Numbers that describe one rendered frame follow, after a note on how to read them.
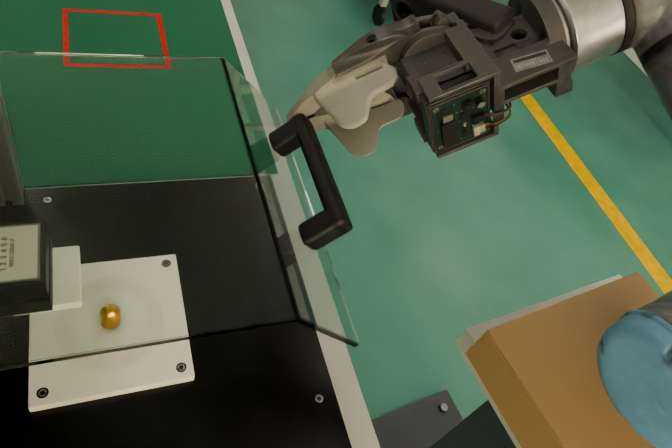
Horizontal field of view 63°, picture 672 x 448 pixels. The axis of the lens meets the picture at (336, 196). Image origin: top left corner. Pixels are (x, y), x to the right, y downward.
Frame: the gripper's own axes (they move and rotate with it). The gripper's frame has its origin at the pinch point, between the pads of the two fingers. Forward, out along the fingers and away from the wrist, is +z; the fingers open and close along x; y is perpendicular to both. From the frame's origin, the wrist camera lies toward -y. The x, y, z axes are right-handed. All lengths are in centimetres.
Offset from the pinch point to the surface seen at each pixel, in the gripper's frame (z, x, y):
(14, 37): 38, 13, -51
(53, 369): 31.7, 13.2, 6.4
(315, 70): -7, 126, -141
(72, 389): 30.3, 14.0, 8.7
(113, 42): 26, 20, -51
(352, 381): 6.8, 31.5, 12.4
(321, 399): 10.1, 27.0, 14.4
